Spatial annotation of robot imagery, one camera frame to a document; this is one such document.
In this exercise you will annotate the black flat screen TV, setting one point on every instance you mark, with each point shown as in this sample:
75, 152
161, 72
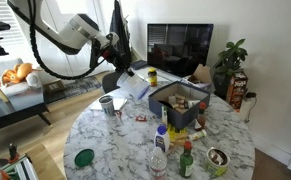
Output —
180, 48

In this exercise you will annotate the grey sofa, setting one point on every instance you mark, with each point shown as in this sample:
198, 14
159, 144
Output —
8, 100

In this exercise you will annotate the green round lid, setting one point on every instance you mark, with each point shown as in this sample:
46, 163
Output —
84, 158

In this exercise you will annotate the white bottle blue cap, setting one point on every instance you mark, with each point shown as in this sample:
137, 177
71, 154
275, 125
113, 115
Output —
161, 140

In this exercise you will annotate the green tin can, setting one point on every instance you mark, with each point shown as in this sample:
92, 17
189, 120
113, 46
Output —
217, 163

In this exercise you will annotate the blue cardboard box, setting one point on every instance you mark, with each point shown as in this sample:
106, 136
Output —
165, 111

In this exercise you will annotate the small glass spice bottle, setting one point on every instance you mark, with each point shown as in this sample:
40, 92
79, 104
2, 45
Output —
197, 135

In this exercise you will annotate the open brown cardboard box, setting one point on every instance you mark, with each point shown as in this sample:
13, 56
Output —
200, 75

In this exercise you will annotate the clear plastic cup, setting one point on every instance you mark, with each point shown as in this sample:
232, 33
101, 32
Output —
135, 86

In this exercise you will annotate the small cardboard floor box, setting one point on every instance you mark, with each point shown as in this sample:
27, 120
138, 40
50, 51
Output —
54, 86

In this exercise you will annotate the clear plastic water bottle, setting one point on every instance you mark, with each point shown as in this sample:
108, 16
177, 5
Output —
158, 165

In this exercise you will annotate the black chair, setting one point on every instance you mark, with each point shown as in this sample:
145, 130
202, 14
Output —
111, 81

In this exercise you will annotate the yellow lid vitamin bottle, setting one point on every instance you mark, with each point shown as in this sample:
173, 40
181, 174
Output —
152, 78

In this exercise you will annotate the dark hot sauce bottle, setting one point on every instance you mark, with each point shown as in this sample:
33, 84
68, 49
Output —
201, 118

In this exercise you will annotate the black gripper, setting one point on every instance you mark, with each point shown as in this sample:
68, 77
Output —
116, 56

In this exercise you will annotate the small white bottle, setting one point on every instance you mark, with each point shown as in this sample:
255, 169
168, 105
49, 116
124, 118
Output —
193, 103

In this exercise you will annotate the green potted plant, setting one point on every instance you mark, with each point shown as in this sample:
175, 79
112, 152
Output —
231, 56

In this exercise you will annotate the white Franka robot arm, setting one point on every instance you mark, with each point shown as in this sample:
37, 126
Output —
71, 33

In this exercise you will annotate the green Tabasco sauce bottle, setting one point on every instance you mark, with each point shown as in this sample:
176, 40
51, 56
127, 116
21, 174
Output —
186, 163

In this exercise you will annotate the white TV stand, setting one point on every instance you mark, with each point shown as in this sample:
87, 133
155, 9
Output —
171, 77

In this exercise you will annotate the orange plush toy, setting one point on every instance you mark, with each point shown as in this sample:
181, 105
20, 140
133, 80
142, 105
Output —
16, 73

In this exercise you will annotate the white plush pillow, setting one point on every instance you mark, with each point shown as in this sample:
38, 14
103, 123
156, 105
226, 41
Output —
33, 80

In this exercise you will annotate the orange printed carton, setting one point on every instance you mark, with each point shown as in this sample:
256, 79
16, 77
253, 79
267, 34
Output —
237, 90

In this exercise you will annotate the small printed packet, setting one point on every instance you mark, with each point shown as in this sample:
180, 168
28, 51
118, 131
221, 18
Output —
164, 116

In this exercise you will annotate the yellow packet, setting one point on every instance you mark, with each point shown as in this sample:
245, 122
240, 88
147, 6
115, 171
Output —
178, 135

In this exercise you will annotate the dark laptop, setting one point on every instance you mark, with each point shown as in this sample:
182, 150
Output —
139, 64

